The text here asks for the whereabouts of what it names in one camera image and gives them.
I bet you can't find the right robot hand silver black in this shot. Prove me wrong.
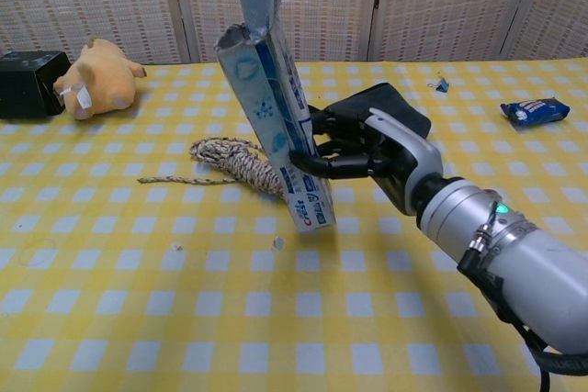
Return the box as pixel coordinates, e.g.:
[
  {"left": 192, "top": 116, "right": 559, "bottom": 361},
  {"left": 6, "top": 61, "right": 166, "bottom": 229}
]
[{"left": 288, "top": 106, "right": 445, "bottom": 217}]

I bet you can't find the blue toothpaste carton box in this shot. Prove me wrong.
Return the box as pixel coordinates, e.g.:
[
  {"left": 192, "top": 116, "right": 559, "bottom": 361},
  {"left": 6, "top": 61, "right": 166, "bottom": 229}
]
[{"left": 214, "top": 22, "right": 339, "bottom": 235}]

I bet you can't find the black cardboard box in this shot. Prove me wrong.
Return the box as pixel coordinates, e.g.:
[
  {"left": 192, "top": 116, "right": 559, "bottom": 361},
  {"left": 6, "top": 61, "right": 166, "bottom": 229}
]
[{"left": 0, "top": 50, "right": 73, "bottom": 120}]

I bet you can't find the dark grey folded cloth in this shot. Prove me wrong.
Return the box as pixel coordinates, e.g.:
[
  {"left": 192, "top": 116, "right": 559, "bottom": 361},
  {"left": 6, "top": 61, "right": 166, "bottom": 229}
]
[{"left": 307, "top": 83, "right": 433, "bottom": 140}]

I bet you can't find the blue snack packet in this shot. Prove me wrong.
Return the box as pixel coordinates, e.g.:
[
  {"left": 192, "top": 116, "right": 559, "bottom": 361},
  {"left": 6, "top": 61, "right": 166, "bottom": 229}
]
[{"left": 499, "top": 96, "right": 571, "bottom": 128}]

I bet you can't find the yellow white checked tablecloth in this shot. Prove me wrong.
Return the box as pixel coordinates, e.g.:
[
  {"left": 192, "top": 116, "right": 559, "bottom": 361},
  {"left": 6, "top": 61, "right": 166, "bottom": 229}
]
[{"left": 0, "top": 59, "right": 588, "bottom": 392}]

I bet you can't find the orange plush toy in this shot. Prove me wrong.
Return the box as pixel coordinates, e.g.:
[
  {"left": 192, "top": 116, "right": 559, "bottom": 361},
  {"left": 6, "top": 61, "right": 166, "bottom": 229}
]
[{"left": 52, "top": 37, "right": 148, "bottom": 121}]

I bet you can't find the braided speckled rope bundle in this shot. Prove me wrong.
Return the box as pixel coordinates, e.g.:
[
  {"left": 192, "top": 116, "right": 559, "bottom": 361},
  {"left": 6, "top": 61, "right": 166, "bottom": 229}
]
[{"left": 137, "top": 136, "right": 286, "bottom": 196}]

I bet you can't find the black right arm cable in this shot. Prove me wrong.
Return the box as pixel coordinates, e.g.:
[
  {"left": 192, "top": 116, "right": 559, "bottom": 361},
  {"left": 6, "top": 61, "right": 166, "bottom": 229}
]
[{"left": 457, "top": 221, "right": 552, "bottom": 392}]

